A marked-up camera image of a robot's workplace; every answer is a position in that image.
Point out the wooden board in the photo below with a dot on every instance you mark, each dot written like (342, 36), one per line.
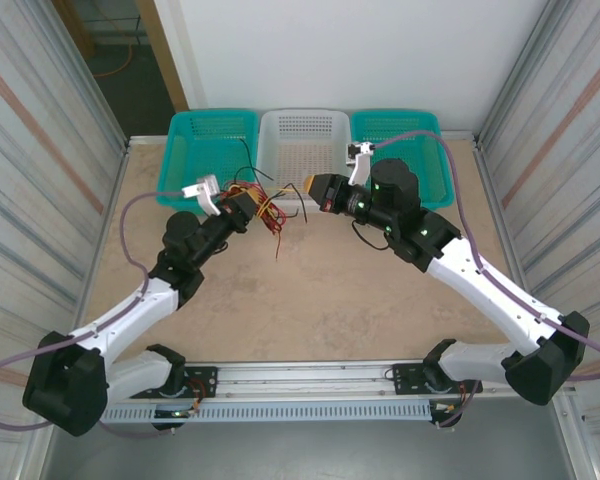
(77, 25)

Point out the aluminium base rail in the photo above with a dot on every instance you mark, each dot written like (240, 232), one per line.
(305, 380)

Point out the grey metal sheet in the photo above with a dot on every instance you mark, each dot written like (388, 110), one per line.
(305, 455)

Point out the white plastic basket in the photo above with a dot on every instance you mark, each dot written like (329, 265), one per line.
(300, 145)

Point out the corrugated enclosure side panel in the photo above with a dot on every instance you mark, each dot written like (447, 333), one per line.
(580, 150)
(20, 150)

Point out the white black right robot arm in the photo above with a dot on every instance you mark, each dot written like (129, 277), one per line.
(495, 295)

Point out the teal plastic basket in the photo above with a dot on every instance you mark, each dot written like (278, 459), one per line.
(400, 120)
(200, 145)

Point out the wooden door frame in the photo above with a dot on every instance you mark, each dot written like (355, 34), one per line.
(162, 50)

